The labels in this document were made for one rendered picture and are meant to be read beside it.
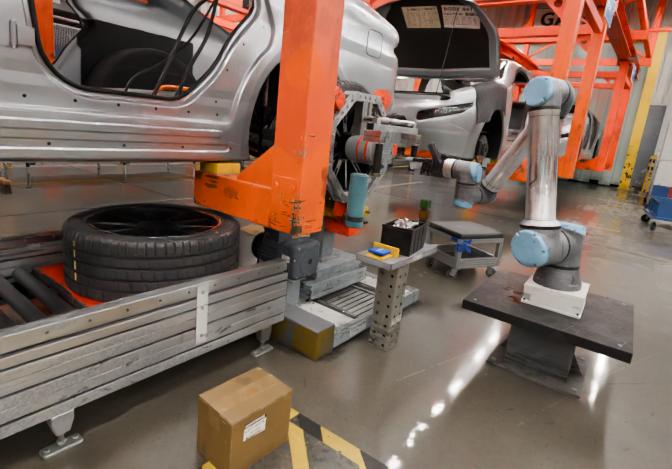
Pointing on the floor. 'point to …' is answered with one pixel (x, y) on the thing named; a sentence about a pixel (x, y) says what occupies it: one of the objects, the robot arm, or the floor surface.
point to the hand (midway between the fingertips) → (409, 157)
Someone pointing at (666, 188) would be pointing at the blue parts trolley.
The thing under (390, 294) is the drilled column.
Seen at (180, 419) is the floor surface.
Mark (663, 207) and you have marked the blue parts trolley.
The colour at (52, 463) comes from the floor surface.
